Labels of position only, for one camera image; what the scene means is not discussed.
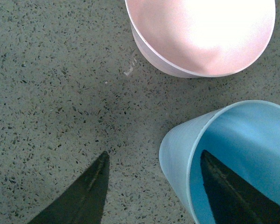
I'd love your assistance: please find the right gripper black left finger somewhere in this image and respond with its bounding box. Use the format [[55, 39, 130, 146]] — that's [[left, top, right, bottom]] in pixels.
[[29, 151, 110, 224]]

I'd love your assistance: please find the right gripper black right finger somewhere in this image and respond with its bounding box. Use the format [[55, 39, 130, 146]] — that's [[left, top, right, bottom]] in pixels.
[[200, 150, 280, 224]]

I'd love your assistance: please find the pink bowl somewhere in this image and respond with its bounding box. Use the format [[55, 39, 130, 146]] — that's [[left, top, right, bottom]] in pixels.
[[126, 0, 276, 78]]

